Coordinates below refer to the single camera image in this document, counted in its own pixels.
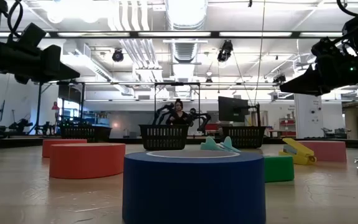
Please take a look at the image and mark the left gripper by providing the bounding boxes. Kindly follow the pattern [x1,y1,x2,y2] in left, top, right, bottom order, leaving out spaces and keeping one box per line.
[0,39,81,85]

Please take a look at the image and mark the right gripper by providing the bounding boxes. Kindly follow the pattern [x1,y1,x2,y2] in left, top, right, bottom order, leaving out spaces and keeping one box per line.
[280,46,358,96]

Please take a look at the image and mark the yellow stapler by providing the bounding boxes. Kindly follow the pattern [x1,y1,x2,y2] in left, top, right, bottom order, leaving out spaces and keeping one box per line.
[278,138,317,166]

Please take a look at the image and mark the pink tape roll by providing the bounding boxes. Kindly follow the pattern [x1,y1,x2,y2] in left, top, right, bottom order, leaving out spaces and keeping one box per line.
[296,140,347,163]

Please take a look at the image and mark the red tape roll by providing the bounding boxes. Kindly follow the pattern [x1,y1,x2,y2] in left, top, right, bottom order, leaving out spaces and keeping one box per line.
[48,142,126,180]
[42,138,88,158]

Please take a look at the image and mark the green tape roll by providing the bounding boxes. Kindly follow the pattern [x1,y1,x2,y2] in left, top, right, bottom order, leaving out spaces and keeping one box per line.
[263,155,295,184]

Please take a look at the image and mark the teal staple remover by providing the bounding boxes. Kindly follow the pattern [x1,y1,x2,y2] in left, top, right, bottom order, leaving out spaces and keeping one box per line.
[200,136,241,153]

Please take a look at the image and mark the blue tape roll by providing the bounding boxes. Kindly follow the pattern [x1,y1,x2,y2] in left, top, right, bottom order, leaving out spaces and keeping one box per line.
[122,150,267,224]

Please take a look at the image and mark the white pillar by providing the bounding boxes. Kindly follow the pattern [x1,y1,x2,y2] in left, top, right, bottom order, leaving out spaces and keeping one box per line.
[293,93,323,139]

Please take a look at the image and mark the black ceiling spotlight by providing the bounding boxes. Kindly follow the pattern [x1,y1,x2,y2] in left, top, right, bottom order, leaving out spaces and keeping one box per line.
[111,49,125,63]
[218,40,233,62]

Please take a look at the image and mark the black plastic basket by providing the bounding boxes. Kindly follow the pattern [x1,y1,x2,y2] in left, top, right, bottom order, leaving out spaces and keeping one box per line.
[138,124,190,151]
[58,124,112,143]
[221,126,267,149]

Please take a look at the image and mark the black monitor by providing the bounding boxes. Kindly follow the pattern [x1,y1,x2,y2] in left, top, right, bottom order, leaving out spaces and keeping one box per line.
[218,96,250,123]

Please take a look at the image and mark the black horizontal crossbar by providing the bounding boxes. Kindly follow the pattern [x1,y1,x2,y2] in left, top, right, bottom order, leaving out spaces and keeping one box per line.
[0,30,344,39]

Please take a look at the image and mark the person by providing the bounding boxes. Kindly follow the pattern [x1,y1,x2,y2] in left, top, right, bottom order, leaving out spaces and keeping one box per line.
[165,98,192,126]

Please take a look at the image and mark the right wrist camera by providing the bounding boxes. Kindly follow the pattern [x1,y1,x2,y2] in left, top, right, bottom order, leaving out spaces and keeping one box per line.
[311,37,343,58]

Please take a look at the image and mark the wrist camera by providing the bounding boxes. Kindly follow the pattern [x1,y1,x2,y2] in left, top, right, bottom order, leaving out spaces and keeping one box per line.
[311,37,343,58]
[17,22,47,47]

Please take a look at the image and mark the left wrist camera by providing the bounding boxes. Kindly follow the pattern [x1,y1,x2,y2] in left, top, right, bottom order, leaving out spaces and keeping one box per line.
[17,22,47,47]

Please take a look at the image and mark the black background rig frame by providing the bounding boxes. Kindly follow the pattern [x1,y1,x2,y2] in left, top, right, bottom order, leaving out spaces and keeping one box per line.
[153,82,201,125]
[34,81,86,134]

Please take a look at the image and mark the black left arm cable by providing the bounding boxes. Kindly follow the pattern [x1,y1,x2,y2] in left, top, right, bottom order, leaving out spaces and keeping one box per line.
[7,0,24,43]

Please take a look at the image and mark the black aluminium table frame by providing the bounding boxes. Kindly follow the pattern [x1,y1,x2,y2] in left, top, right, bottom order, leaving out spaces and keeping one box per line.
[0,136,358,149]

